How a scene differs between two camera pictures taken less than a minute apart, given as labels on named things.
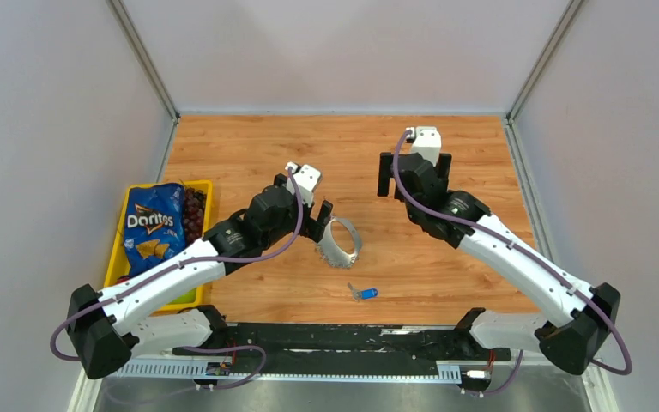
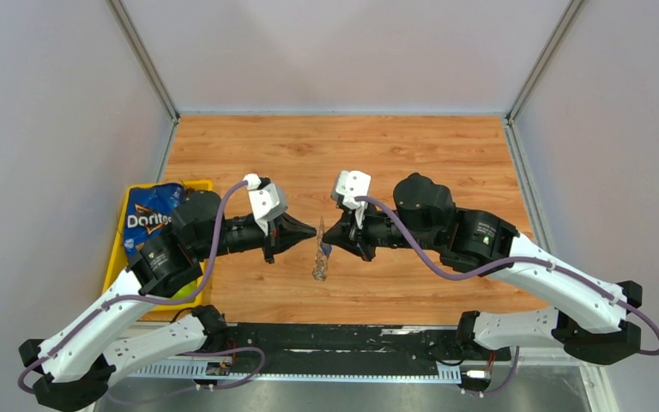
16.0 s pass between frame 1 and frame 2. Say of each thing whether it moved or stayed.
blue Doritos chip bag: stayed
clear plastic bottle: moved
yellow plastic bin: stayed
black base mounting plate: stayed
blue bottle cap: moved
